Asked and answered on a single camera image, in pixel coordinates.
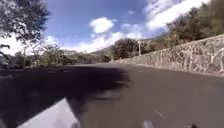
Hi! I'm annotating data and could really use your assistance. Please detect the dark round tree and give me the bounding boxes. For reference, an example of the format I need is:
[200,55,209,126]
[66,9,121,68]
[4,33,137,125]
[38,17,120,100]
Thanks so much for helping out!
[111,37,139,61]

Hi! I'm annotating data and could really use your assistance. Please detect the rough stone wall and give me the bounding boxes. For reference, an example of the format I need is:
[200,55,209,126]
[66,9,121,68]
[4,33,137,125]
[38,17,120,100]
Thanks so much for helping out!
[109,33,224,78]

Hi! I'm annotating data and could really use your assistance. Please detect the distant hill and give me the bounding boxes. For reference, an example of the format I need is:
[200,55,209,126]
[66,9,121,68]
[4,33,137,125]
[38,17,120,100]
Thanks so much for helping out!
[59,43,151,58]

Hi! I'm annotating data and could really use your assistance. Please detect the row of trees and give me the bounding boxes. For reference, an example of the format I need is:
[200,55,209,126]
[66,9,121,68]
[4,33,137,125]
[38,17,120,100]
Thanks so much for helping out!
[146,0,224,52]

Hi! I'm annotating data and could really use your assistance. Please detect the grey asphalt road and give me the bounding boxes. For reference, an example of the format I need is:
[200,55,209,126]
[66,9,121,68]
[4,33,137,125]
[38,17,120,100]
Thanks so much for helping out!
[0,63,224,128]

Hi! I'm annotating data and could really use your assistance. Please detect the large spreading tree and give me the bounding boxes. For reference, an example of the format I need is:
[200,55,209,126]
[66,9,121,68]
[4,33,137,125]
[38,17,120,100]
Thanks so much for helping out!
[0,0,51,69]

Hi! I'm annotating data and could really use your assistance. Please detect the pale pole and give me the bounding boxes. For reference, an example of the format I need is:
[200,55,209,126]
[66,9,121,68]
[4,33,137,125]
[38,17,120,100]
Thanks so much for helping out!
[137,37,142,57]

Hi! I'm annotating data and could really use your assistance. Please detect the roadside bushes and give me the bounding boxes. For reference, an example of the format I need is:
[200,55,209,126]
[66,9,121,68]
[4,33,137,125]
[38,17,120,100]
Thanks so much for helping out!
[0,44,113,68]

